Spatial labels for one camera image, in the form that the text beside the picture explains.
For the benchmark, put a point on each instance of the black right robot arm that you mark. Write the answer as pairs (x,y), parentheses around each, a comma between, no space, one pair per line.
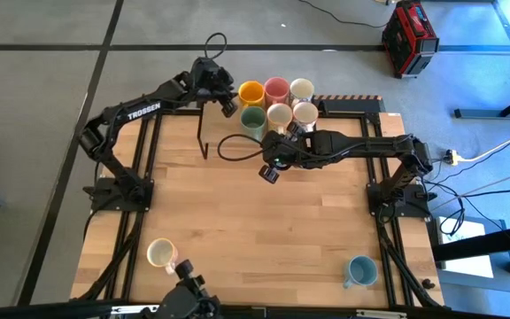
(370,146)

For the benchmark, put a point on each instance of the white mug yellow dots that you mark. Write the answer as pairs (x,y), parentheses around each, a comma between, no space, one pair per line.
(279,115)

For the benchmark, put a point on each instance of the grey white diamond pattern mug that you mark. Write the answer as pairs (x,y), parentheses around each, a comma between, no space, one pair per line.
(306,113)

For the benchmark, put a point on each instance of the blue steel table frame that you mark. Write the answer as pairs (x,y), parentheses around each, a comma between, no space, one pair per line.
(485,113)

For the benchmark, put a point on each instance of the white sheet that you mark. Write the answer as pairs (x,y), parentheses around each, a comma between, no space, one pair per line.
(467,266)

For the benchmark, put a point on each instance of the red black portable power box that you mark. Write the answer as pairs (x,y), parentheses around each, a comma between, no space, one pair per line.
(407,44)

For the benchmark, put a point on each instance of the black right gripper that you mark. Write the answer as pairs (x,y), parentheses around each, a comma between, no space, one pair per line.
(283,150)

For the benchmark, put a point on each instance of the pink faceted mug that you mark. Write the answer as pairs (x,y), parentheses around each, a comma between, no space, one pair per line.
(276,91)

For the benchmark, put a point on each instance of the black ribbed orange-striped block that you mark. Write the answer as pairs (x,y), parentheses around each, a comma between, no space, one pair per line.
(348,105)

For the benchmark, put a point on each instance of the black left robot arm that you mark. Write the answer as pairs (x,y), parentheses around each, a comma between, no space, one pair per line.
(142,111)

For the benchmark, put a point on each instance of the white mug red floral pattern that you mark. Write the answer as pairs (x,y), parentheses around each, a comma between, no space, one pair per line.
(161,252)

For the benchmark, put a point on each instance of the black table-level camera mount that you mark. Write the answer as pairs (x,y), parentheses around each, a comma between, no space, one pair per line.
(188,292)

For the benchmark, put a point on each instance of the yellow faceted mug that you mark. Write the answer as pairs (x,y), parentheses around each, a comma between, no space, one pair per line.
(251,94)

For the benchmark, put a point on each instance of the yellow white power plug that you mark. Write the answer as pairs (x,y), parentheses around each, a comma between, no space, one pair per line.
(453,157)

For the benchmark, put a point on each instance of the blue mug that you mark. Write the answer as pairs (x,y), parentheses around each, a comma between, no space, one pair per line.
(362,271)

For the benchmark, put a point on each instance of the black desk beam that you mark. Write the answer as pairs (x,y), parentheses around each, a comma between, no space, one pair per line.
(494,241)

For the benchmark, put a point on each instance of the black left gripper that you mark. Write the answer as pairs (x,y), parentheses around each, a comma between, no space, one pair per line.
(210,80)

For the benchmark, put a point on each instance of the pale green mug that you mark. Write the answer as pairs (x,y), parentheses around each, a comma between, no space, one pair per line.
(253,120)

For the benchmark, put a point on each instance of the white mug dark lattice pattern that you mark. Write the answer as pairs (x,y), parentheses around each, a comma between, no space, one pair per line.
(301,90)

